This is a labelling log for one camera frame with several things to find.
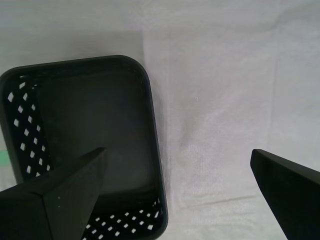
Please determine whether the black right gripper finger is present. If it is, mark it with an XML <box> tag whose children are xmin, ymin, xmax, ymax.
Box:
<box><xmin>0</xmin><ymin>146</ymin><xmax>108</xmax><ymax>240</ymax></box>
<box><xmin>250</xmin><ymin>148</ymin><xmax>320</xmax><ymax>240</ymax></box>

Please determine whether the black perforated plastic basket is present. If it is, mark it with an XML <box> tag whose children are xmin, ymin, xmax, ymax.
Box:
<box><xmin>0</xmin><ymin>54</ymin><xmax>169</xmax><ymax>240</ymax></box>

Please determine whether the long green tape strip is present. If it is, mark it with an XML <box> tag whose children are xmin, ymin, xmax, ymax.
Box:
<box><xmin>0</xmin><ymin>149</ymin><xmax>10</xmax><ymax>166</ymax></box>

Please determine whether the white table cloth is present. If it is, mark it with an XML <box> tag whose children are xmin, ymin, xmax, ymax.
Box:
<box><xmin>0</xmin><ymin>0</ymin><xmax>320</xmax><ymax>240</ymax></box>

